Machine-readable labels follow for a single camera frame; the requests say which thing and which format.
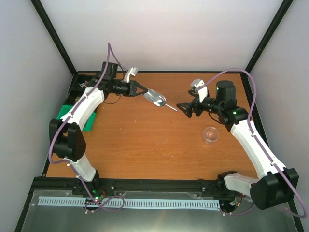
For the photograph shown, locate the clear plastic jar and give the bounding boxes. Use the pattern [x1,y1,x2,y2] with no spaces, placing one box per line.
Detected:
[202,127,219,145]

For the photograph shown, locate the light blue cable duct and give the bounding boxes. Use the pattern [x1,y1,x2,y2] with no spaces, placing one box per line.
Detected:
[37,196,220,211]

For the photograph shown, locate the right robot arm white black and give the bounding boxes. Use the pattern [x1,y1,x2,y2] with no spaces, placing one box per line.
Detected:
[177,79,299,210]

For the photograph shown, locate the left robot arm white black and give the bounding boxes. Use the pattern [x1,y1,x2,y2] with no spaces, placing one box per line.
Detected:
[48,62,147,195]

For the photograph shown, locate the black lollipop bin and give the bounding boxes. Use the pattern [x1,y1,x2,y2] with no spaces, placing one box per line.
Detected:
[71,75,94,90]

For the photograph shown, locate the black popsicle candy bin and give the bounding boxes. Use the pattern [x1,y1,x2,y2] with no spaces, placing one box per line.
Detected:
[65,90,83,106]

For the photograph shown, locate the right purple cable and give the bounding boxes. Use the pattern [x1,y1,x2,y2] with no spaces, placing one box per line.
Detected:
[197,68,308,219]

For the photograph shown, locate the metal scoop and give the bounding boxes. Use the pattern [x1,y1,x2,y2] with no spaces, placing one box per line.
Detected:
[143,89,178,112]

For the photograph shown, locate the black frame rail front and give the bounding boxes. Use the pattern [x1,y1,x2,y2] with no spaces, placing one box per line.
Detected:
[30,177,218,197]

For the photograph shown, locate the green plastic bin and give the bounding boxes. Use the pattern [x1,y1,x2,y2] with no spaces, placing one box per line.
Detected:
[56,104,97,132]

